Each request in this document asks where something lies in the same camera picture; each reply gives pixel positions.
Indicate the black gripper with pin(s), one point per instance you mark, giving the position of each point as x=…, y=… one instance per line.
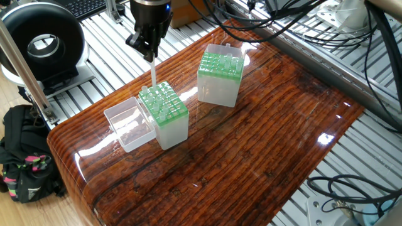
x=151, y=12

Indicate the clear tip box with tips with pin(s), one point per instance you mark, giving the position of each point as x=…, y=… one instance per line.
x=220, y=91

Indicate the clear tip box green rack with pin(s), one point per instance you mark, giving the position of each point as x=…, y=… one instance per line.
x=173, y=129

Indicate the brown cardboard box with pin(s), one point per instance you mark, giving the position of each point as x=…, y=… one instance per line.
x=195, y=9

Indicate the black keyboard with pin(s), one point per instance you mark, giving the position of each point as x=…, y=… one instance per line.
x=85, y=7

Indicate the black round device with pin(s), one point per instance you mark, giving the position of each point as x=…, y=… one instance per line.
x=63, y=37

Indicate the glossy brown wooden board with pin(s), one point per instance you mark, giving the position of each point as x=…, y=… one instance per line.
x=251, y=144

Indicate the black backpack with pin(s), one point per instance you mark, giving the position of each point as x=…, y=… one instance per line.
x=25, y=144

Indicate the white plastic device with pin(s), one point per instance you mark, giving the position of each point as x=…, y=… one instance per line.
x=352, y=14

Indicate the aluminium bracket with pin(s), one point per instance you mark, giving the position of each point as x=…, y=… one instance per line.
x=113, y=9

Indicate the aluminium frame post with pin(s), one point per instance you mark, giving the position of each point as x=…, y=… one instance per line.
x=25, y=72

